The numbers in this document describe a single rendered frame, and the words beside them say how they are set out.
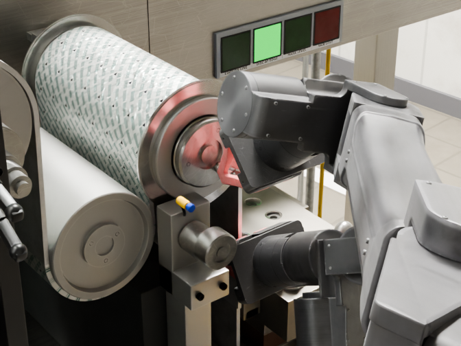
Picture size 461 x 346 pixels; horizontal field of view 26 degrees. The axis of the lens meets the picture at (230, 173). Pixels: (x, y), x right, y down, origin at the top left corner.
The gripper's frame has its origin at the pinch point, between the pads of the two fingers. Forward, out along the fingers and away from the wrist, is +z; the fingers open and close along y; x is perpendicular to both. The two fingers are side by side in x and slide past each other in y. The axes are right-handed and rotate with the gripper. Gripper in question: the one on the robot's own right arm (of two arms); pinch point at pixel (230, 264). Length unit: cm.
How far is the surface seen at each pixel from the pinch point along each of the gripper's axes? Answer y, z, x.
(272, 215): 15.6, 11.6, 1.9
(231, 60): 23.1, 20.6, 24.1
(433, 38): 235, 189, 19
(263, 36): 29.2, 19.5, 26.1
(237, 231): -0.2, -4.0, 4.0
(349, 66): 228, 235, 19
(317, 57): 54, 40, 21
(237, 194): -0.2, -6.5, 8.1
